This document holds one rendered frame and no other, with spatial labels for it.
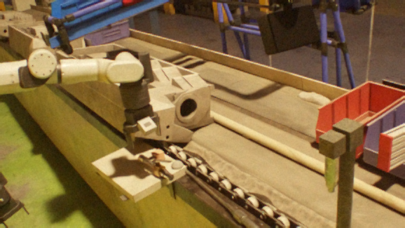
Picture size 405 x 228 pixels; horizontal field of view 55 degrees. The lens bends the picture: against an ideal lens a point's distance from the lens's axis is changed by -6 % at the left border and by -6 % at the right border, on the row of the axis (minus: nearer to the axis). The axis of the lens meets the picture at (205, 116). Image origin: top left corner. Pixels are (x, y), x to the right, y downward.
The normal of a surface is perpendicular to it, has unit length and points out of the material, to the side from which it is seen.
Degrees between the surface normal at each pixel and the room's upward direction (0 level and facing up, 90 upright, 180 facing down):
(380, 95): 88
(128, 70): 90
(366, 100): 88
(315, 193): 0
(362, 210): 0
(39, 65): 80
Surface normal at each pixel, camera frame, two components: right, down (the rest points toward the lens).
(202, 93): 0.59, 0.29
